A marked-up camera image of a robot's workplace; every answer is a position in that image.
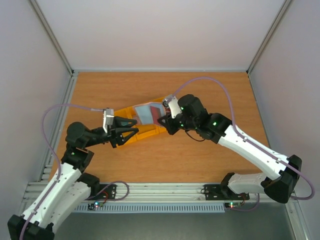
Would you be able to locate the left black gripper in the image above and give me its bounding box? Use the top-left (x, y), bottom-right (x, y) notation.
top-left (84, 115), bottom-right (140, 148)

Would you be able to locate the pink leather card holder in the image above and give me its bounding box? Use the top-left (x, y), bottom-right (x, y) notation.
top-left (132, 101), bottom-right (166, 125)

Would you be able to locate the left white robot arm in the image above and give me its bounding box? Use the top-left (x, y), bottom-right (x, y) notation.
top-left (7, 115), bottom-right (139, 240)

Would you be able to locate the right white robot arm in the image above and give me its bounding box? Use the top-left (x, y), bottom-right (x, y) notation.
top-left (158, 94), bottom-right (302, 204)

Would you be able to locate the teal VIP card stack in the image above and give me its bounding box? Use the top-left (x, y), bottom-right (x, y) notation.
top-left (121, 121), bottom-right (129, 126)

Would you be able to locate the yellow three-compartment bin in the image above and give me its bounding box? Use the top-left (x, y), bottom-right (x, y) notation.
top-left (114, 96), bottom-right (167, 141)

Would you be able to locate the left small circuit board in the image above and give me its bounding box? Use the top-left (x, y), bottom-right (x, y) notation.
top-left (87, 202), bottom-right (104, 211)

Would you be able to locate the small circuit board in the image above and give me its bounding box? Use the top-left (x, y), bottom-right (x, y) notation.
top-left (224, 202), bottom-right (243, 209)
top-left (87, 202), bottom-right (104, 211)

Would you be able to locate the right small circuit board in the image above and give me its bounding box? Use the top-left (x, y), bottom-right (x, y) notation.
top-left (224, 202), bottom-right (243, 209)

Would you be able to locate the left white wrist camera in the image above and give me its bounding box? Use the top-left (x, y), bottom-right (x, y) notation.
top-left (102, 108), bottom-right (115, 134)

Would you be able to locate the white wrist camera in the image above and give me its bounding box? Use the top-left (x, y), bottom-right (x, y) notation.
top-left (162, 94), bottom-right (182, 119)
top-left (102, 108), bottom-right (115, 134)

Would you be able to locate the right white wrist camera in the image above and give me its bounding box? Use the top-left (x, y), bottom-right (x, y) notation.
top-left (162, 94), bottom-right (182, 119)

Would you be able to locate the aluminium front rail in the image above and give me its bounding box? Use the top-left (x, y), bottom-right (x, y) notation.
top-left (22, 181), bottom-right (276, 203)

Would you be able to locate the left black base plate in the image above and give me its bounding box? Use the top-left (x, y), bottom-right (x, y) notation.
top-left (86, 184), bottom-right (117, 201)

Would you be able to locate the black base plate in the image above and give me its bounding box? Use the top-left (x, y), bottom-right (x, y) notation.
top-left (86, 184), bottom-right (117, 201)
top-left (200, 184), bottom-right (250, 201)

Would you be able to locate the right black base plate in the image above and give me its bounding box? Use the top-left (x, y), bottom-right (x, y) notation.
top-left (200, 184), bottom-right (250, 201)

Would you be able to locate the grey slotted cable duct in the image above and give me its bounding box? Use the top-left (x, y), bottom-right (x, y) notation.
top-left (73, 202), bottom-right (225, 214)

